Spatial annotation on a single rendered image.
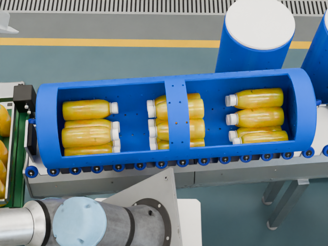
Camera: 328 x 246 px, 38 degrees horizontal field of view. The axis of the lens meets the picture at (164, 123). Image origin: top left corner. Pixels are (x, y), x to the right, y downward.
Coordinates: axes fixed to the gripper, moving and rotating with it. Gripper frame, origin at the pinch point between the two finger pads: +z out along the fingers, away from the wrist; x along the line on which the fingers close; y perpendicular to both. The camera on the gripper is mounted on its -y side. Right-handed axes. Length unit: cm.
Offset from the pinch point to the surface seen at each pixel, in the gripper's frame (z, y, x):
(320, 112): 111, 11, -46
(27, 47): 121, -127, 102
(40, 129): 20.2, -31.2, -16.2
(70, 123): 36, -35, -13
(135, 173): 55, -37, -35
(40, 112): 20.9, -28.9, -11.9
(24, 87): 37, -50, 13
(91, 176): 45, -47, -29
